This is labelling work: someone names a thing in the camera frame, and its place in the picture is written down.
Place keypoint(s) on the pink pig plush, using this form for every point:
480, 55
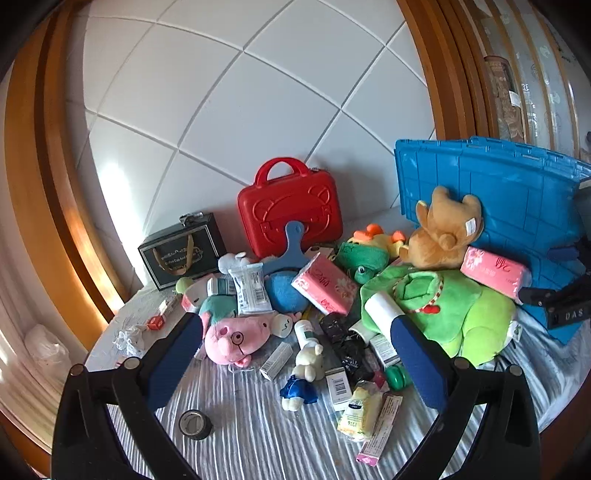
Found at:
232, 341

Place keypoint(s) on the crumpled white tissue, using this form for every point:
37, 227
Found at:
130, 342

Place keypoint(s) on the black crumpled plastic bag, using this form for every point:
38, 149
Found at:
349, 348

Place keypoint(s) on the pink tissue pack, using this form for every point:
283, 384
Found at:
326, 286
499, 273

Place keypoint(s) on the yellow duck plush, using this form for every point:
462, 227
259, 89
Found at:
375, 236

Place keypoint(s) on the blue round plush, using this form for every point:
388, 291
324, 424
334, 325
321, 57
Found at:
283, 297

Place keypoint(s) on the green plastic bottle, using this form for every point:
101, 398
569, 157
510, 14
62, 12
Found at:
398, 377

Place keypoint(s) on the small white carton box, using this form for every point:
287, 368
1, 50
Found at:
277, 360

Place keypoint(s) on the large green frog plush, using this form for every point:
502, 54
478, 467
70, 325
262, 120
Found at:
463, 316

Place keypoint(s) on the small white bear blue clothes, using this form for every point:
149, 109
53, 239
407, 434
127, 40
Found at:
300, 389

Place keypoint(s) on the blue plastic storage crate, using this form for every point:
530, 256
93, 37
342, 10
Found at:
527, 198

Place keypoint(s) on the yellow wet wipes pack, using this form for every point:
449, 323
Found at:
360, 416

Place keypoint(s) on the long pink medicine box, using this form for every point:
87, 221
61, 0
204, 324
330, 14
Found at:
373, 449

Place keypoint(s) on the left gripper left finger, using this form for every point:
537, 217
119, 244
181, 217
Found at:
85, 443

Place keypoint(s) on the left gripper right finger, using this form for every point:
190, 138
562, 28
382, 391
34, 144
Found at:
507, 443

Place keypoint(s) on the rolled patterned carpet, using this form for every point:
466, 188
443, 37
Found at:
507, 99

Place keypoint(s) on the red plastic toy suitcase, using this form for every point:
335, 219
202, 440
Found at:
285, 190

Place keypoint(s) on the small green frog plush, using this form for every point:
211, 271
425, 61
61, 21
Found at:
361, 262

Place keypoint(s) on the clear wipes packet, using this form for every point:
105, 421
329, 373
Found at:
250, 290

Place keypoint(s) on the brown teddy bear plush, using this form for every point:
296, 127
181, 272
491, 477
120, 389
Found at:
447, 228

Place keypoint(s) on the small red cube box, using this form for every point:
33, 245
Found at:
155, 323

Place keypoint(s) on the black gift bag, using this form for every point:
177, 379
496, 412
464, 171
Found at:
188, 249

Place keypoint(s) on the white paper roll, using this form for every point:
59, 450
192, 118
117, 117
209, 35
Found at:
383, 311

